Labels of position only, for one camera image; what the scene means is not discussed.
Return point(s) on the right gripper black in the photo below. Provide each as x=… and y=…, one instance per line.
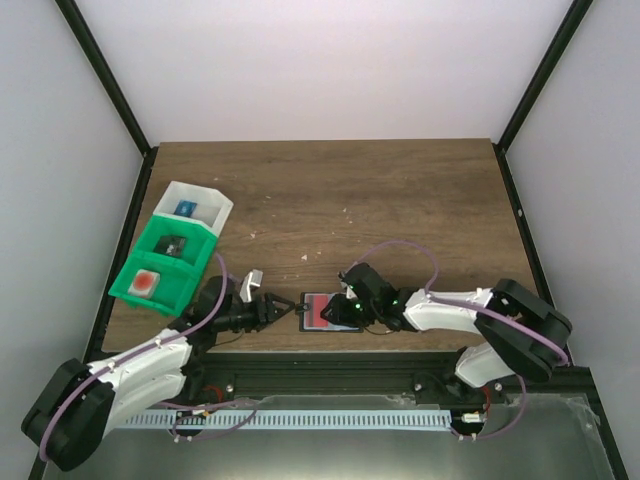
x=337, y=316

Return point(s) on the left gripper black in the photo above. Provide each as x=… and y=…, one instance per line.
x=270, y=311

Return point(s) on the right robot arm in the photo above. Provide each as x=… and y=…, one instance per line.
x=523, y=335

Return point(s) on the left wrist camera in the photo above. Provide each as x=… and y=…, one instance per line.
x=251, y=282

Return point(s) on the blue card in bin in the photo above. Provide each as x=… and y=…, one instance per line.
x=185, y=208

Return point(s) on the light blue cable duct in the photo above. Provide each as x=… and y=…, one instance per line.
x=412, y=420

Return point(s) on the dark card in bin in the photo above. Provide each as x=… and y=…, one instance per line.
x=170, y=245

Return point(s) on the green plastic bin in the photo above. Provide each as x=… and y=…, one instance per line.
x=200, y=242
x=175, y=290

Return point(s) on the white plastic bin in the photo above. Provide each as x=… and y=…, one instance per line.
x=213, y=207

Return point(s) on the green plastic bin middle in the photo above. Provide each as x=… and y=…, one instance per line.
x=200, y=242

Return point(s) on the green plastic bin front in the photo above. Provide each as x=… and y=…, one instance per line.
x=175, y=290

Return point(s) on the black leather card holder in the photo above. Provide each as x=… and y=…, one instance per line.
x=301, y=307

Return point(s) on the red and white card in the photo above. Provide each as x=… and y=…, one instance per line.
x=144, y=283

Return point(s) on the black aluminium frame rail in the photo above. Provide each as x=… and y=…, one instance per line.
x=425, y=377

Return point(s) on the red card in holder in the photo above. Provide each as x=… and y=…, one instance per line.
x=311, y=319

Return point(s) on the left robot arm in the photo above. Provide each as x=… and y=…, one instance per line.
x=82, y=403

